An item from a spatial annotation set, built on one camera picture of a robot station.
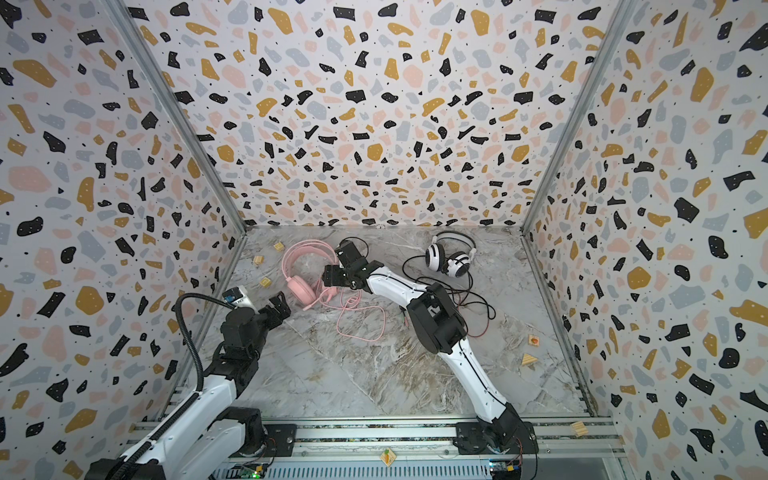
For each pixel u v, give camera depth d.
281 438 0.74
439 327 0.61
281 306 0.77
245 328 0.63
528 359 0.87
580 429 0.76
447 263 1.00
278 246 1.14
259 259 1.10
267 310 0.74
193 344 0.92
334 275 0.90
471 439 0.74
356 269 0.80
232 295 0.70
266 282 1.03
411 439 0.76
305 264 1.10
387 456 0.71
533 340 0.90
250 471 0.70
